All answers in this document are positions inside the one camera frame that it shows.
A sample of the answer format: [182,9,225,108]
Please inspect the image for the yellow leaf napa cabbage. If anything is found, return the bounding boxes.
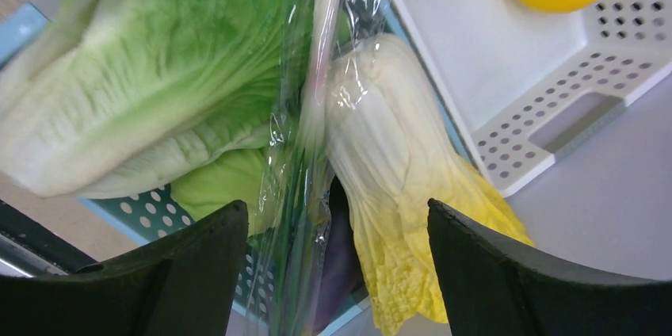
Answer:
[326,33,531,335]

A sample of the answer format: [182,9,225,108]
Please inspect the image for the round green cabbage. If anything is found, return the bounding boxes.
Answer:
[170,147,280,236]

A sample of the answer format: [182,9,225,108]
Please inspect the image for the green onion bundle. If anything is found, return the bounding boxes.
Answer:
[246,0,384,335]

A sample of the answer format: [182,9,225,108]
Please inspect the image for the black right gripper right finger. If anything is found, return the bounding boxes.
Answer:
[428,199,671,335]

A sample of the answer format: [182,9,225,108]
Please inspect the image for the white plastic basket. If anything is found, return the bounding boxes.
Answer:
[389,0,671,197]

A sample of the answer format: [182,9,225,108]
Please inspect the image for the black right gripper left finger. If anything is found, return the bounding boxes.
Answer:
[1,200,248,335]

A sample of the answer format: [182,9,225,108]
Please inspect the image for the blue plastic basket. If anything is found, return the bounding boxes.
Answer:
[0,0,474,336]

